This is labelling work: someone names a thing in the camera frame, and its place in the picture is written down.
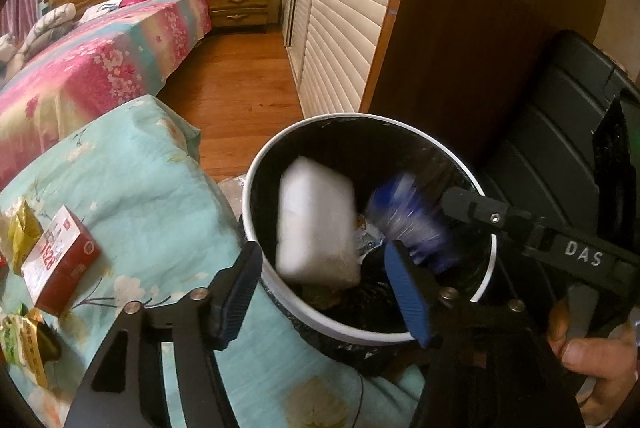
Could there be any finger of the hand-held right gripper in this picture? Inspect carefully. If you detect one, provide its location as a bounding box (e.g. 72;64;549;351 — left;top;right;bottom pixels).
442;187;551;259

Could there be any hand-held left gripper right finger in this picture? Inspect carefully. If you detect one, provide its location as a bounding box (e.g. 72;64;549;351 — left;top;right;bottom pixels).
384;239;586;428

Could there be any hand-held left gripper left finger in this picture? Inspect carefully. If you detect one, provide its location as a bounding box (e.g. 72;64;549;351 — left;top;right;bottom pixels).
62;240;264;428

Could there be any white trash bin black liner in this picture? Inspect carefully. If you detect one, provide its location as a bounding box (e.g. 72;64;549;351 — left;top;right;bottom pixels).
241;112;498;376

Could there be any blue white plastic wrapper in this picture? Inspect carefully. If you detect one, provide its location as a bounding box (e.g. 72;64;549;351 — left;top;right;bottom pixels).
362;172;458;274

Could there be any white foam block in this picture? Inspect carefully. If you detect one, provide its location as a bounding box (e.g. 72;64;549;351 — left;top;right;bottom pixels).
276;156;362;287

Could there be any person's right hand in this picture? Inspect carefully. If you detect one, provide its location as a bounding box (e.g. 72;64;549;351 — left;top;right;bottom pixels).
547;295;640;414

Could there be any small printed wrapper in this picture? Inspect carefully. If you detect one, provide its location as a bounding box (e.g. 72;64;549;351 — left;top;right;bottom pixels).
354;217;387;259

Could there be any black ribbed case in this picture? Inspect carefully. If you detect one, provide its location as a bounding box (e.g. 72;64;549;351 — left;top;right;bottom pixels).
477;29;633;259

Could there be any teal floral tablecloth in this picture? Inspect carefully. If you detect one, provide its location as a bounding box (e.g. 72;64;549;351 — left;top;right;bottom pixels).
0;95;426;428

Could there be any red white cardboard box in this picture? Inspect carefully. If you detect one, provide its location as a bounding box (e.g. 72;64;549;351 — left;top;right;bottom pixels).
21;204;102;316

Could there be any brown wooden cabinet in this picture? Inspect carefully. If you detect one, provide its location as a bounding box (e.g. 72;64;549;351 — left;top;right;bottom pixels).
360;0;616;169

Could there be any green yellow snack packet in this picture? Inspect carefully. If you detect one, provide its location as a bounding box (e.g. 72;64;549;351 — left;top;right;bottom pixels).
0;305;63;389

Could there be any yellow foil packet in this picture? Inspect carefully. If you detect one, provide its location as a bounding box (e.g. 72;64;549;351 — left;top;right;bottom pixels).
0;198;43;274

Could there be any cream louvered wardrobe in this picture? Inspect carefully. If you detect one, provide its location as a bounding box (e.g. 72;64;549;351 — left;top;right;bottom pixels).
280;0;413;119

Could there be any bed with pink floral sheet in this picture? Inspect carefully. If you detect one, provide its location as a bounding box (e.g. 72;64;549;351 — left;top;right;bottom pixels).
0;0;213;189

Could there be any wooden nightstand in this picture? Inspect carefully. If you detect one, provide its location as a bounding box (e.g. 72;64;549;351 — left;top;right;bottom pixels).
207;0;271;34

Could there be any white pillow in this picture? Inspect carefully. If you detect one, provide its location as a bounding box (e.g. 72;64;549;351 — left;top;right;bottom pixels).
80;0;120;23

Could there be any grey white folded quilt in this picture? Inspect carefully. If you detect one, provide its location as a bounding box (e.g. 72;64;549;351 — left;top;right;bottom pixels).
20;3;77;54

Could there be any thin black cable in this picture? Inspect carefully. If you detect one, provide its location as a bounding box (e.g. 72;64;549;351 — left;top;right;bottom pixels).
352;373;365;428

